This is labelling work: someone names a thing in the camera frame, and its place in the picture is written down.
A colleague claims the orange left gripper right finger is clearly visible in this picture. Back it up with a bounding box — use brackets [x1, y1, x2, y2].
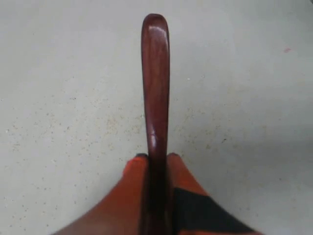
[167, 153, 257, 235]

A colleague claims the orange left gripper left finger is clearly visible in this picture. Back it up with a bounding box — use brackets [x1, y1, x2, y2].
[55, 154, 149, 235]

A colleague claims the dark red wooden spoon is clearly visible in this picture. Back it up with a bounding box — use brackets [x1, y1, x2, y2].
[141, 14, 170, 235]

